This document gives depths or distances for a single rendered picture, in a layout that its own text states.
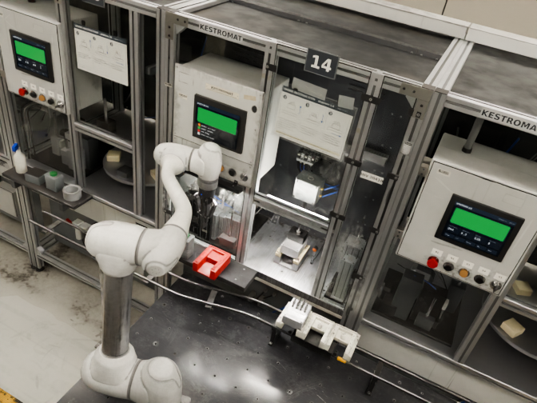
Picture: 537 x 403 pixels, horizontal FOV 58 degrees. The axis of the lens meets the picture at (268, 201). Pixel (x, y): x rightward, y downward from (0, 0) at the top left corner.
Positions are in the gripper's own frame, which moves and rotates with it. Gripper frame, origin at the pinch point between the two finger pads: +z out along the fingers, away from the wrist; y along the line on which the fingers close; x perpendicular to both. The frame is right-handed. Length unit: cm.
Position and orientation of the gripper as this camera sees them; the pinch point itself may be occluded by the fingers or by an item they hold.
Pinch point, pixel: (204, 221)
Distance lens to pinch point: 229.7
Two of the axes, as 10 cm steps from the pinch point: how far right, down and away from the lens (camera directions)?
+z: -1.5, 7.9, 5.9
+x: -5.3, 4.4, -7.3
